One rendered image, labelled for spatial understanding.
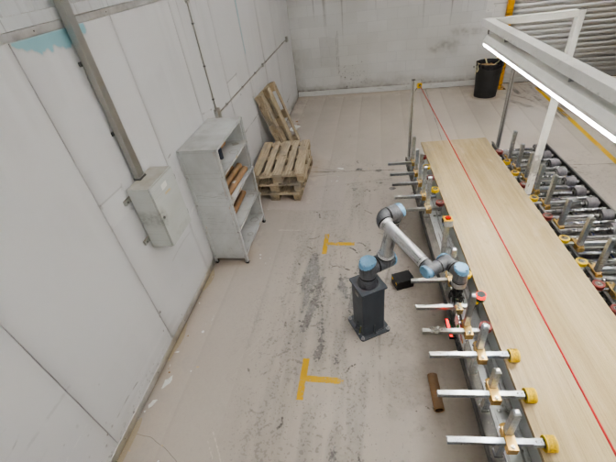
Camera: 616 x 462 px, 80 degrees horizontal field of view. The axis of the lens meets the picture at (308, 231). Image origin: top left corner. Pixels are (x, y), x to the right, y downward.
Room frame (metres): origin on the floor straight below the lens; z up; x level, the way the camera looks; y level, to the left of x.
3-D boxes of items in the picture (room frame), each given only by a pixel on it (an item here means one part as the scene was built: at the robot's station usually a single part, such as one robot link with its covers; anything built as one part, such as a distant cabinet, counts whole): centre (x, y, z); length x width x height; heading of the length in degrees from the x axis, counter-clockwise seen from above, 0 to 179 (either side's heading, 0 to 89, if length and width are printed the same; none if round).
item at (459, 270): (1.60, -0.92, 1.30); 0.10 x 0.09 x 0.12; 21
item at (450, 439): (0.75, -0.80, 0.95); 0.50 x 0.04 x 0.04; 80
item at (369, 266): (2.29, -0.48, 0.79); 0.17 x 0.15 x 0.18; 111
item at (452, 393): (0.99, -0.84, 0.95); 0.50 x 0.04 x 0.04; 80
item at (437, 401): (1.50, -0.85, 0.04); 0.30 x 0.08 x 0.08; 170
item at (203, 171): (3.95, 0.91, 0.78); 0.90 x 0.45 x 1.55; 167
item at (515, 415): (0.78, -0.86, 0.94); 0.04 x 0.04 x 0.48; 80
